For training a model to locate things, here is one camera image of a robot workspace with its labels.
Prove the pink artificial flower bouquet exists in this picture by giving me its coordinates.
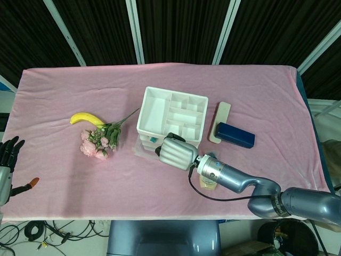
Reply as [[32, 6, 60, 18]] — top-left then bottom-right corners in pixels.
[[80, 108, 140, 161]]

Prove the black round bin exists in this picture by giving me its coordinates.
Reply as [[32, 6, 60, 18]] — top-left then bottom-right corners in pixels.
[[257, 220, 319, 256]]

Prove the black floor cable tangle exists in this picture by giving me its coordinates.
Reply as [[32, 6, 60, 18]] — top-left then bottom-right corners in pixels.
[[0, 220, 107, 254]]

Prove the pink tablecloth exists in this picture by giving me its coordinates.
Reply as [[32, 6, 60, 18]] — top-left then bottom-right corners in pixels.
[[1, 62, 338, 222]]

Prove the yellow banana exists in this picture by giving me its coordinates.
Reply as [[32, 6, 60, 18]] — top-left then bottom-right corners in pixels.
[[69, 112, 106, 128]]

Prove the cream squeeze sauce bottle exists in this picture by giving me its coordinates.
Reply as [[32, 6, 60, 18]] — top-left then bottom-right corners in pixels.
[[199, 151, 221, 191]]

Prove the black curtain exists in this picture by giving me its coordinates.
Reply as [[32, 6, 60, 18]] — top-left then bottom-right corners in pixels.
[[0, 0, 341, 100]]

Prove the beige flat board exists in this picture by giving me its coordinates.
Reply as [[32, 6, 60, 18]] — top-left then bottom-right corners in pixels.
[[209, 101, 232, 145]]

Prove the white aluminium frame post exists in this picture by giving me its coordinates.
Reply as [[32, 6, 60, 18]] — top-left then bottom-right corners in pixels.
[[212, 0, 242, 65], [125, 0, 145, 65], [44, 0, 86, 67], [0, 74, 18, 93], [297, 25, 341, 75]]

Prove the navy blue rectangular case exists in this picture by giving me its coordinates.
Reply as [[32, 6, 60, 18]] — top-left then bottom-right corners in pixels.
[[215, 122, 256, 149]]

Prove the black coiled floor cable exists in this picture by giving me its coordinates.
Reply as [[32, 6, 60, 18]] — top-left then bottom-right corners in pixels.
[[25, 220, 46, 242]]

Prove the white metal rack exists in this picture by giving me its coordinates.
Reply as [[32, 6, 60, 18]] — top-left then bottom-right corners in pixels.
[[307, 98, 341, 126]]

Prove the clear plastic drawer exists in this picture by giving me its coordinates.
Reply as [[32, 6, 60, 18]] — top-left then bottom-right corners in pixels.
[[133, 135, 164, 162]]

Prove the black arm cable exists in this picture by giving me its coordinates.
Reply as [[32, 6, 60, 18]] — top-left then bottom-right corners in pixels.
[[188, 166, 272, 202]]

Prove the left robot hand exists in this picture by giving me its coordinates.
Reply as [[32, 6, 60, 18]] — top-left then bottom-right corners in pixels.
[[0, 135, 40, 206]]

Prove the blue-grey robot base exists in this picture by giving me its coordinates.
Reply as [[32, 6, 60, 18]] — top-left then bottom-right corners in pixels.
[[107, 220, 222, 256]]

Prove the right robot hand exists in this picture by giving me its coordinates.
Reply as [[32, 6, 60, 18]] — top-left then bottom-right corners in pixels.
[[155, 132, 199, 171]]

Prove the white drawer organizer box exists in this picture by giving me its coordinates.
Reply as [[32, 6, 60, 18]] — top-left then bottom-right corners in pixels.
[[136, 85, 209, 150]]

